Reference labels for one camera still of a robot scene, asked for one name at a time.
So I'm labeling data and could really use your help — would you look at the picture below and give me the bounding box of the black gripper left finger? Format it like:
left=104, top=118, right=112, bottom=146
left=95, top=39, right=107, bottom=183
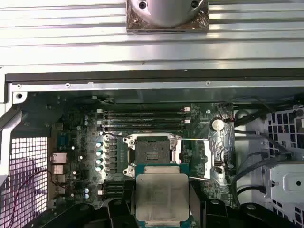
left=106, top=180, right=136, bottom=228

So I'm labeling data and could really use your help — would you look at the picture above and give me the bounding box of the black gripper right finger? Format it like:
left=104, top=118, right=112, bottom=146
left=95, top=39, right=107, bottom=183
left=189, top=181, right=230, bottom=228

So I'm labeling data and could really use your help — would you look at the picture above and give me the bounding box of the silver CPU green edge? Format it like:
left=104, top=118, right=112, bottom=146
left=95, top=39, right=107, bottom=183
left=133, top=162, right=191, bottom=228

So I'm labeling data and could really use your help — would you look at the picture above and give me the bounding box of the thin metal locking lever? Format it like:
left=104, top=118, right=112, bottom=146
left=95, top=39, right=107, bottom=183
left=101, top=132, right=130, bottom=141
left=189, top=175, right=210, bottom=182

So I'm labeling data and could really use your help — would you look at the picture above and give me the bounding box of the metal socket cover frame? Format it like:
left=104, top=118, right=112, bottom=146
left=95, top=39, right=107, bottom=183
left=174, top=137, right=211, bottom=182

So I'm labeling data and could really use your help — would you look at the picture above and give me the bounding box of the black RAM slot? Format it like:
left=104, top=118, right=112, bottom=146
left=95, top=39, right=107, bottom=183
left=96, top=125, right=190, bottom=131
left=104, top=188, right=124, bottom=195
left=96, top=119, right=192, bottom=125
left=96, top=107, right=192, bottom=114
left=104, top=181, right=124, bottom=188
left=96, top=113, right=192, bottom=119

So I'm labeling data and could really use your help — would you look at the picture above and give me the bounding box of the CPU socket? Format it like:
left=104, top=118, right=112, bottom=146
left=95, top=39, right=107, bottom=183
left=122, top=133, right=183, bottom=178

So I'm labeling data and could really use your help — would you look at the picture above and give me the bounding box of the silver metal drive cage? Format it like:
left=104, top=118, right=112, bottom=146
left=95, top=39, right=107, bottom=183
left=234, top=104, right=304, bottom=228

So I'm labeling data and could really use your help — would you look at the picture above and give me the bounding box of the silver ethernet port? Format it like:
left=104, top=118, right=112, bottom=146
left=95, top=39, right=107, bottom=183
left=50, top=152, right=69, bottom=165

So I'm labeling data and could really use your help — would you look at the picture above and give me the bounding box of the silver coin battery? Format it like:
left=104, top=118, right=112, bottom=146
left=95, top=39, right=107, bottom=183
left=210, top=118, right=224, bottom=131

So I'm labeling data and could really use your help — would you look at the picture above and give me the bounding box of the green motherboard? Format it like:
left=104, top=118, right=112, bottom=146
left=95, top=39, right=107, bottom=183
left=46, top=94, right=237, bottom=214

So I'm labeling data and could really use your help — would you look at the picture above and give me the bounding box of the black open PC case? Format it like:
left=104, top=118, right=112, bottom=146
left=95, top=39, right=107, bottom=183
left=0, top=68, right=304, bottom=228

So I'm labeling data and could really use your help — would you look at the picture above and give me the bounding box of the black cable bundle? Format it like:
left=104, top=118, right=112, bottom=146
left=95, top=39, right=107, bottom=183
left=231, top=95, right=295, bottom=207

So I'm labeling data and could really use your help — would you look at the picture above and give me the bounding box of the square brown base plate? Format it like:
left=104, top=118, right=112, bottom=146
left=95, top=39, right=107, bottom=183
left=125, top=0, right=209, bottom=33

